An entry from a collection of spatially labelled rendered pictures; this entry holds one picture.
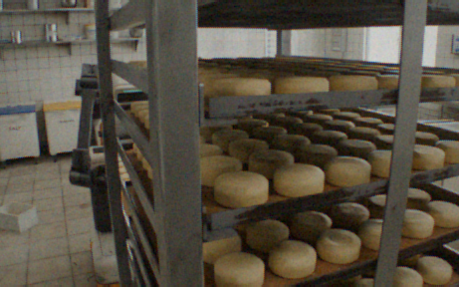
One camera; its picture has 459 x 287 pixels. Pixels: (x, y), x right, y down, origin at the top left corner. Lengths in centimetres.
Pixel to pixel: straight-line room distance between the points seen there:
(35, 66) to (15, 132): 105
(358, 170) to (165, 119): 22
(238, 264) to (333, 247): 11
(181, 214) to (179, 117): 7
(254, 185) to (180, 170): 9
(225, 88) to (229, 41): 603
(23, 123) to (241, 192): 488
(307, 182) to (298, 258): 9
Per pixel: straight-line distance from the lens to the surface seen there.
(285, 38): 100
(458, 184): 268
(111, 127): 87
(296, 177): 36
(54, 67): 572
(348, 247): 43
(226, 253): 42
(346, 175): 39
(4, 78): 576
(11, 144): 522
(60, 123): 514
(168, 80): 25
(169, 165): 26
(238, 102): 28
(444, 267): 61
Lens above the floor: 145
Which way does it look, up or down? 15 degrees down
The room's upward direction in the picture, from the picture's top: straight up
